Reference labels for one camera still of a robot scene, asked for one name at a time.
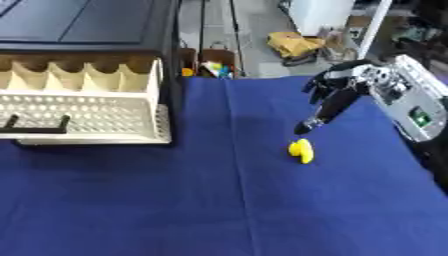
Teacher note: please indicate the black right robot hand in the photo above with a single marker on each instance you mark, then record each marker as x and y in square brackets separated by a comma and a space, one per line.
[338, 96]

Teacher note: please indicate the pale compartment drawer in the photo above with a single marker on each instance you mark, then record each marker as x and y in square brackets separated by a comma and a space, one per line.
[81, 106]

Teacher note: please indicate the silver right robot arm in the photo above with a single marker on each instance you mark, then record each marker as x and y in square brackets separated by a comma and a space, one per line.
[411, 103]

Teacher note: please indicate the white post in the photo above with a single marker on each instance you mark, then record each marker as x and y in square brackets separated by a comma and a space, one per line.
[373, 28]

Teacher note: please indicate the yellow bag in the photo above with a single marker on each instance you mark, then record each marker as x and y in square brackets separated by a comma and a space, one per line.
[293, 45]

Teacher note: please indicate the yellow toy duck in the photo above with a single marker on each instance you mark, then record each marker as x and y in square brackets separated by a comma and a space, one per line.
[302, 150]

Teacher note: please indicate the white appliance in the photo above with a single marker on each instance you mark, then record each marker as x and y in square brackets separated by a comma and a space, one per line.
[321, 15]

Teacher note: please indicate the black cabinet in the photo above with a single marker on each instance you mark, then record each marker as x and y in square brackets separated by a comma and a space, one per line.
[93, 30]

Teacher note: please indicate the brown bag with toys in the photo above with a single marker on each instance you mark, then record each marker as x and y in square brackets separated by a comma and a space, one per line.
[217, 63]

